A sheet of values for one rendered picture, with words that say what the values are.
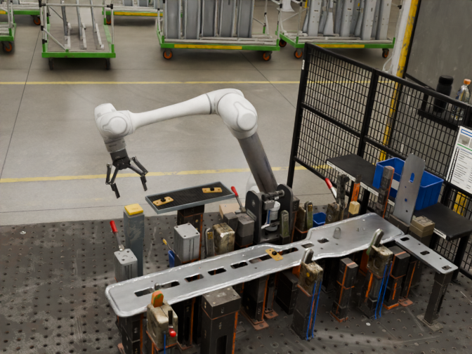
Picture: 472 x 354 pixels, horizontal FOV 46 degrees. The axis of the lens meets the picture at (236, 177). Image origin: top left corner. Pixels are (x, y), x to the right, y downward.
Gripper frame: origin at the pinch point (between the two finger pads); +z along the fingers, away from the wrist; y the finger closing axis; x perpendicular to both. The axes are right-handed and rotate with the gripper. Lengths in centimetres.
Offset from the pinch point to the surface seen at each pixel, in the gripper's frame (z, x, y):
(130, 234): 11.2, -30.1, 4.5
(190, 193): 5.3, -10.6, 28.9
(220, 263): 31, -33, 38
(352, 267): 50, -23, 88
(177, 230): 14.0, -32.1, 24.2
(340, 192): 28, 12, 92
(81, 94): -50, 442, -175
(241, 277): 36, -41, 45
